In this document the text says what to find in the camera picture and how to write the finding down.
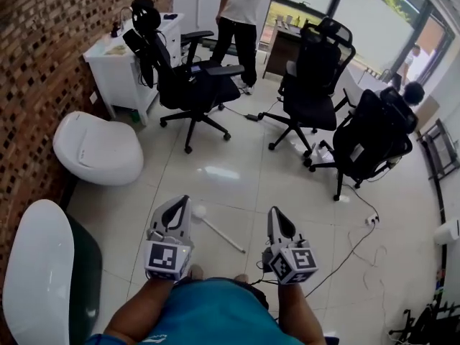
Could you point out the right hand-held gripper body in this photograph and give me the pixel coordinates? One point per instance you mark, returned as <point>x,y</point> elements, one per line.
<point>294,264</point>

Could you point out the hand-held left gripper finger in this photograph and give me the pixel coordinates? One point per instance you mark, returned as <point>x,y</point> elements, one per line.
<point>187,225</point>
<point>156,216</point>

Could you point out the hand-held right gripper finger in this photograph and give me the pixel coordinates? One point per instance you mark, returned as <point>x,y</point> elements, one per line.
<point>289,228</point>
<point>273,228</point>

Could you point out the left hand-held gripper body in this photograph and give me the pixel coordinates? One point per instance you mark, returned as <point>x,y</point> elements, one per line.
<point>169,261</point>

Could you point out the white round-headed brush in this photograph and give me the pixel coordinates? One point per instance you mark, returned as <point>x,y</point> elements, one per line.
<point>199,211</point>

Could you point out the white and green bathtub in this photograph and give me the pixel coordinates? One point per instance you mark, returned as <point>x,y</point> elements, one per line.
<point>36,271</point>

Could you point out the person's left forearm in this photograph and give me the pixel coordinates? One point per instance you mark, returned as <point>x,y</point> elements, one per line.
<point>143,307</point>

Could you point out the person's right forearm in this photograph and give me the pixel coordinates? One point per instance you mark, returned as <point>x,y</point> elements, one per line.
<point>298,315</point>

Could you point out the person's left shoe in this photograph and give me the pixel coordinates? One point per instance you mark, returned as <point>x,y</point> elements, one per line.
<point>196,272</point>

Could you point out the person's shoe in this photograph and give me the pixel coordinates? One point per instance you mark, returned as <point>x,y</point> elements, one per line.
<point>196,272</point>
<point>240,278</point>

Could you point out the person's right shoe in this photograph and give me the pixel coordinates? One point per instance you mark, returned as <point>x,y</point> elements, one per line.
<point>240,278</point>

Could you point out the person's blue shirt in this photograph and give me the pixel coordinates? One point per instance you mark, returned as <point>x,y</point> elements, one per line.
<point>215,315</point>

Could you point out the white power strip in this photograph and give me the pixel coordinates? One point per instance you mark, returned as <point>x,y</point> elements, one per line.
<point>372,220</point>

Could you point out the white oval toilet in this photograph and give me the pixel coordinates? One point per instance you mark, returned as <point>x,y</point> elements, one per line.
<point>100,149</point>

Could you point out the green bottle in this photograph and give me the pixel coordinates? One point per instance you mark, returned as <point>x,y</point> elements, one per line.
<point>135,116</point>

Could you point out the black power adapter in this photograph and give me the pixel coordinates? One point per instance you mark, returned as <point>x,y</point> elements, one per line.
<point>252,116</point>

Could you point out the black office chair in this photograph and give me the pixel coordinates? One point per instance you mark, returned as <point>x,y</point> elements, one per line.
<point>194,88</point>
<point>312,95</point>
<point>370,146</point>

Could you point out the white vanity cabinet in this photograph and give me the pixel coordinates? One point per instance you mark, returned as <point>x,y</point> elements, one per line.
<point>118,77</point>

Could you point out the black folding stand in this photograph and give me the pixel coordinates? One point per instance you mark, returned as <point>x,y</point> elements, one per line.
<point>427,322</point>

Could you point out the small black device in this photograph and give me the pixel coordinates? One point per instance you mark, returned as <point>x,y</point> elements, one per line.
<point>196,69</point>

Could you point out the white box device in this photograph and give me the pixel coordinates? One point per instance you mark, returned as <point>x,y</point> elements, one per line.
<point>447,232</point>

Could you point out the black metal rack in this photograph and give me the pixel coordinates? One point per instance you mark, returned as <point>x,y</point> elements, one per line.
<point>436,156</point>

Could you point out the brown wooden desk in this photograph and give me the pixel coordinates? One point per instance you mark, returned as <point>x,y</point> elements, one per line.
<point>280,56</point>

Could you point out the silver faucet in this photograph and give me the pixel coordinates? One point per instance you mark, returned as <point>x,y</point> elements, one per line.
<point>123,14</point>

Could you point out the white wall socket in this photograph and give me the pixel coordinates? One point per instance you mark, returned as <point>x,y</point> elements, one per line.
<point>93,98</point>

